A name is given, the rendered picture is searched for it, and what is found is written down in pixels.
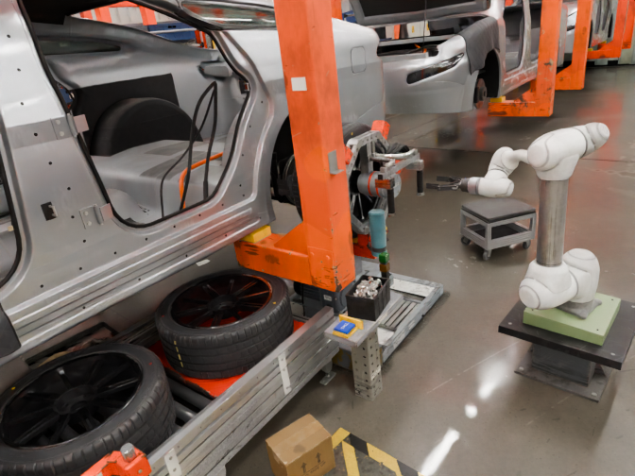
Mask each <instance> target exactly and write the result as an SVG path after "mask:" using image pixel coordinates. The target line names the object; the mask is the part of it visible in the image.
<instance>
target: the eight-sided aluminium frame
mask: <svg viewBox="0 0 635 476"><path fill-rule="evenodd" d="M373 140H374V142H375V146H376V147H377V149H378V150H379V151H380V153H381V154H386V152H387V149H388V147H389V143H388V142H387V140H386V139H385V137H384V136H383V135H382V133H381V132H380V131H379V130H370V131H368V132H366V133H363V134H361V135H359V136H356V137H354V138H350V139H349V140H348V143H347V147H348V148H349V149H350V150H351V152H352V153H353V154H352V158H351V161H350V164H346V173H347V183H348V194H349V203H350V214H351V224H352V230H354V232H356V233H358V234H364V235H367V234H368V233H369V220H366V221H365V222H364V223H361V222H360V221H359V220H358V219H357V218H356V217H355V216H354V215H353V214H352V205H351V195H350V184H349V178H350V175H351V172H352V168H353V166H354V163H355V160H356V157H357V155H358V152H359V149H360V147H361V146H363V145H365V144H367V143H370V142H371V141H373ZM384 205H385V206H384ZM377 209H382V210H384V211H385V218H387V213H388V209H387V197H381V198H380V201H379V204H378V207H377Z"/></svg>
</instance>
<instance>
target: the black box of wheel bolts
mask: <svg viewBox="0 0 635 476"><path fill-rule="evenodd" d="M345 297H346V301H347V311H348V316H349V317H354V318H359V319H365V320H369V321H374V322H376V320H377V319H378V317H379V316H380V314H381V313H382V311H383V310H384V308H385V307H386V306H387V304H388V303H389V301H390V288H389V279H388V278H381V277H374V276H368V275H362V276H361V277H360V278H359V279H358V281H357V282H356V283H355V284H354V285H353V287H352V288H351V289H350V290H349V292H348V293H347V294H346V295H345Z"/></svg>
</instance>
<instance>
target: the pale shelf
mask: <svg viewBox="0 0 635 476"><path fill-rule="evenodd" d="M402 301H403V295H402V294H398V293H394V292H390V301H389V303H388V304H387V306H386V307H385V308H384V310H383V311H382V313H381V314H380V316H379V317H378V319H377V320H376V322H374V321H369V320H365V319H359V318H355V319H358V320H361V321H363V328H364V329H363V330H361V329H358V328H357V331H355V332H354V333H353V334H352V335H351V336H350V337H349V338H348V339H347V338H344V337H341V336H338V335H335V334H333V331H334V327H335V326H336V325H338V324H339V323H340V322H339V318H338V319H337V320H336V322H335V323H333V324H332V325H331V326H330V327H329V328H328V329H327V330H326V331H325V332H324V335H325V337H326V338H329V339H332V340H335V341H337V342H340V343H343V344H346V345H348V346H351V347H354V348H358V347H359V346H360V345H361V343H362V342H363V341H364V340H365V339H366V338H367V337H368V336H369V335H370V334H371V333H372V332H373V331H374V330H375V329H376V328H377V327H378V326H379V325H380V324H381V323H382V322H383V321H384V319H385V318H386V317H387V316H388V315H389V314H390V313H391V312H392V311H393V310H394V309H395V308H396V307H397V306H398V305H399V304H400V303H401V302H402Z"/></svg>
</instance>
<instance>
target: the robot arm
mask: <svg viewBox="0 0 635 476"><path fill-rule="evenodd" d="M608 139H609V129H608V128H607V126H606V125H604V124H601V123H589V124H587V125H585V126H578V127H569V128H563V129H559V130H555V131H552V132H549V133H546V134H544V135H542V136H540V137H539V138H538V139H537V140H536V141H534V142H533V143H532V145H531V146H529V148H528V150H523V149H520V150H516V151H513V150H512V149H511V148H509V147H502V148H500V149H498V150H497V151H496V152H495V154H494V155H493V157H492V159H491V162H490V164H489V171H488V173H487V174H486V176H485V177H484V178H475V177H472V178H459V177H455V176H451V177H444V176H437V181H445V182H451V183H448V184H440V185H439V184H436V183H426V189H436V190H438V191H456V189H459V188H460V189H461V191H462V192H466V193H470V194H472V195H481V196H486V197H494V198H502V197H509V196H510V195H511V194H512V192H513V188H514V183H513V182H512V181H511V180H510V179H508V178H507V177H508V175H509V174H511V173H512V172H513V170H514V169H515V168H517V166H518V164H519V162H520V161H522V162H525V163H527V164H530V165H531V166H532V167H533V168H534V169H535V170H536V173H537V176H538V177H539V179H541V184H540V203H539V221H538V240H537V258H536V259H535V260H534V261H532V262H531V263H530V265H529V267H528V270H527V272H526V275H525V277H524V280H523V281H522V282H521V285H520V288H519V295H520V299H521V301H522V302H523V304H524V305H526V306H527V307H529V308H533V309H536V310H548V309H552V308H557V309H560V310H561V311H564V312H566V313H568V314H571V315H575V316H577V317H578V318H580V319H587V316H588V315H589V314H590V313H591V312H592V311H593V310H594V309H595V308H596V307H597V306H600V305H602V300H601V299H598V298H594V295H595V292H596V289H597V285H598V281H599V272H600V269H599V263H598V261H597V259H596V257H595V256H594V255H593V254H592V253H591V252H590V251H589V250H586V249H581V248H575V249H572V250H569V251H568V252H566V253H565V254H564V255H563V247H564V233H565V221H566V208H567V195H568V182H569V177H570V176H571V175H572V174H573V172H574V170H575V166H576V164H577V162H578V160H579V159H582V158H583V157H585V156H587V155H589V154H591V153H592V152H593V151H595V150H597V149H599V148H600V147H601V146H602V145H603V144H604V143H605V142H606V141H607V140H608Z"/></svg>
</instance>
